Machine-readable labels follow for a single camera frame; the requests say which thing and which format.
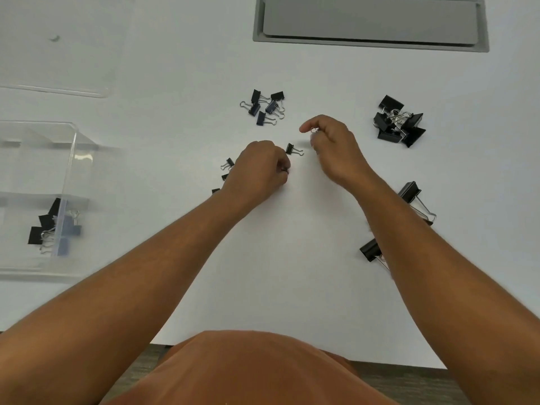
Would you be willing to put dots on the person's right hand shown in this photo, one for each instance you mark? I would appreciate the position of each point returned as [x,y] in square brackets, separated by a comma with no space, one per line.
[337,149]

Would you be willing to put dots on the person's left hand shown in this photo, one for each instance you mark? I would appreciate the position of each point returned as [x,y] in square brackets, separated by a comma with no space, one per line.
[255,168]

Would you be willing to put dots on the person's left fingers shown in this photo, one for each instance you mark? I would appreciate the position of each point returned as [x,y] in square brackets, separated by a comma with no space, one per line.
[282,162]

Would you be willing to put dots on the person's right thumb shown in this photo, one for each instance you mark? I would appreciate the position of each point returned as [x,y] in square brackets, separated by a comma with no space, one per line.
[315,145]

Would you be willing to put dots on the person's right forearm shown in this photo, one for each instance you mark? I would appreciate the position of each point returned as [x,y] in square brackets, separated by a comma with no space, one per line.
[443,282]

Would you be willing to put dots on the person's left forearm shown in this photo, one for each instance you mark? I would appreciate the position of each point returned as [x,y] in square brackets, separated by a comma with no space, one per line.
[122,286]

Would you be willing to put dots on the large black binder clip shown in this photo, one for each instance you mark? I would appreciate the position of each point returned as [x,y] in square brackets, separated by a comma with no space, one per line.
[414,137]
[415,120]
[388,101]
[382,121]
[389,136]

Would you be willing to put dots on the medium black binder clip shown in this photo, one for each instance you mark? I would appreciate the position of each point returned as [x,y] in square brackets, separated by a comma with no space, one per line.
[46,222]
[55,206]
[36,235]
[410,191]
[371,251]

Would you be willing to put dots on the orange shirt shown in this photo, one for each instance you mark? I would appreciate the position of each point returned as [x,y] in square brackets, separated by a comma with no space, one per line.
[249,371]

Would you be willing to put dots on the blue binder clip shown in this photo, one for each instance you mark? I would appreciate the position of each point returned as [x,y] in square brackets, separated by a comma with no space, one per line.
[70,227]

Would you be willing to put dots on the clear plastic storage box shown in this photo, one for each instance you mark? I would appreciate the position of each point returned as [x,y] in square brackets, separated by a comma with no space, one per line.
[38,198]

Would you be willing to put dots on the clear plastic lid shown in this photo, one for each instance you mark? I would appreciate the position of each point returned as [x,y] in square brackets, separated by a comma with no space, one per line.
[59,42]

